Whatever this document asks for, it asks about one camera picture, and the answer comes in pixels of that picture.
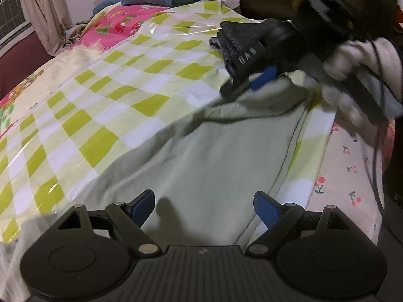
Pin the pink floral printed blanket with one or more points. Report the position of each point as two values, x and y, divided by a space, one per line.
116 22

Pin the dark grey folded pants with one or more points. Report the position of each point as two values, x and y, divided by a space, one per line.
242 34

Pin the cherry print bed sheet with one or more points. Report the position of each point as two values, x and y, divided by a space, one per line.
343 176

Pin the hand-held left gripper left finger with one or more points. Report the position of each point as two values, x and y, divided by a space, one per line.
141 207

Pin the grey-green pants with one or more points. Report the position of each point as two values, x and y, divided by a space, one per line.
220 151

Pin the blue cloth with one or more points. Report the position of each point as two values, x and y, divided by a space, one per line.
107 4

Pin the person's right hand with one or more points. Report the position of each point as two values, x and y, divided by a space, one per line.
387 69

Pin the maroon sofa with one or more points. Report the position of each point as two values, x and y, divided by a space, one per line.
19 56

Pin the beige curtain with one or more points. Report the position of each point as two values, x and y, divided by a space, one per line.
45 12

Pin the green checkered plastic sheet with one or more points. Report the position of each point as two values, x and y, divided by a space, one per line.
126 78

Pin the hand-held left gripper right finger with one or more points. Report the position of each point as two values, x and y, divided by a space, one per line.
267 207

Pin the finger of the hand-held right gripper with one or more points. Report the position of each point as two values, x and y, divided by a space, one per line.
264 77

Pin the barred window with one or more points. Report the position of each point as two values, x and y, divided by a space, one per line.
12 12

